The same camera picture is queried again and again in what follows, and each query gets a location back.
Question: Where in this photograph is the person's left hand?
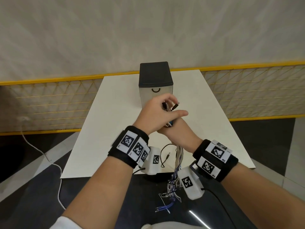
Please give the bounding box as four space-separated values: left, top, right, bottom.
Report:
132 93 189 136

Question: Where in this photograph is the person's right hand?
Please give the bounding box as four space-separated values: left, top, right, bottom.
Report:
157 118 203 154

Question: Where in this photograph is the pile of cables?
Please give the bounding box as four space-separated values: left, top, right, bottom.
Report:
155 100 184 214

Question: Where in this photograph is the black-topped grey drawer box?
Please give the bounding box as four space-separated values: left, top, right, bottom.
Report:
139 61 174 109

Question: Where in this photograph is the person's right forearm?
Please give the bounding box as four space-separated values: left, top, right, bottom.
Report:
224 162 305 229

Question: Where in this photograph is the black wristband with markers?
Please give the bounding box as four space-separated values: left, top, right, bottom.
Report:
192 139 239 183
107 125 151 169

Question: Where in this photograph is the yellow mesh fence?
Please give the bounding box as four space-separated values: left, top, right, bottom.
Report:
0 60 305 136

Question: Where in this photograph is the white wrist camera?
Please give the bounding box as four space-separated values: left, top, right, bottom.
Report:
140 146 162 176
177 164 205 201

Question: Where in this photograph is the long white power cord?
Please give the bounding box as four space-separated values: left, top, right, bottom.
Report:
18 116 66 210

